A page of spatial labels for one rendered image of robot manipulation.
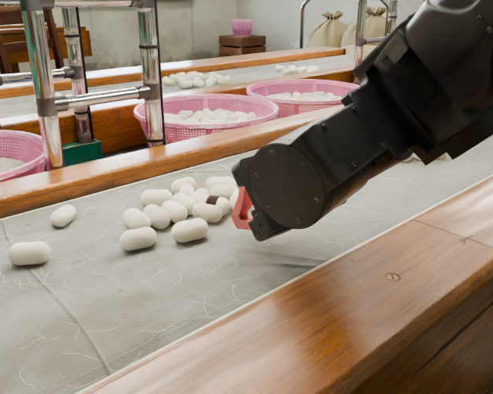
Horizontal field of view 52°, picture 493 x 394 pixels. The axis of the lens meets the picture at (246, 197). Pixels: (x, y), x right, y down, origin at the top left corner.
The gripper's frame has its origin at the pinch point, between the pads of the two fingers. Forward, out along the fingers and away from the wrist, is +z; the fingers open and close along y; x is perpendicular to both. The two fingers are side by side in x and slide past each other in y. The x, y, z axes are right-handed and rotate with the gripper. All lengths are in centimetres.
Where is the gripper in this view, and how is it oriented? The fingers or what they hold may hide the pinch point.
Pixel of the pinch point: (240, 218)
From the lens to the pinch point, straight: 50.0
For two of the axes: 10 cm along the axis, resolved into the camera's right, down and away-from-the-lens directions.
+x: 4.2, 8.9, -1.5
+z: -5.4, 3.8, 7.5
